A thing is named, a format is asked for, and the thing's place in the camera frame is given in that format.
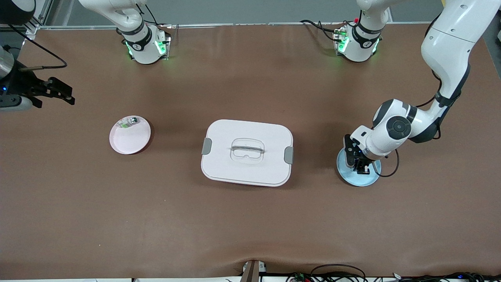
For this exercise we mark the green push button switch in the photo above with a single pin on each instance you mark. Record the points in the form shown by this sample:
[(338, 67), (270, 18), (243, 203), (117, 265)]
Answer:
[(129, 122)]

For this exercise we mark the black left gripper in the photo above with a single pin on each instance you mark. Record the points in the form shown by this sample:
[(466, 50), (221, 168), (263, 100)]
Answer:
[(360, 161)]

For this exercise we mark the aluminium frame profile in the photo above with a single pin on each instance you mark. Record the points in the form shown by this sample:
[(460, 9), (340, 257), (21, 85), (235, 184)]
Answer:
[(39, 17)]

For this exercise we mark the pink round plate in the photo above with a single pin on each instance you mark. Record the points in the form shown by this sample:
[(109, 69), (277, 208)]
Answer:
[(133, 141)]

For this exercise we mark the brown table cover mat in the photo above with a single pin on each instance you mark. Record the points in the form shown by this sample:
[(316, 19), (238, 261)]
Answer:
[(250, 227)]

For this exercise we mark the white lidded plastic box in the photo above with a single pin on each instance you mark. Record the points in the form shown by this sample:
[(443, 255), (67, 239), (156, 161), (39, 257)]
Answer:
[(235, 172)]

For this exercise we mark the grey metal bracket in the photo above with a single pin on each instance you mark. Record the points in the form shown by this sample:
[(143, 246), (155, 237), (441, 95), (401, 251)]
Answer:
[(253, 272)]

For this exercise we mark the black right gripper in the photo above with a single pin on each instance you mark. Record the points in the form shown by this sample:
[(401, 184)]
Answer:
[(24, 84)]

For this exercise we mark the light blue round plate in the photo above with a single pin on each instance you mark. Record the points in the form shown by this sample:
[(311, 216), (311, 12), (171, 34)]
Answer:
[(346, 174)]

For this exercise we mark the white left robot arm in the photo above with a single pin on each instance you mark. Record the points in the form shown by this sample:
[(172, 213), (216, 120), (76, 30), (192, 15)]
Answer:
[(395, 129)]

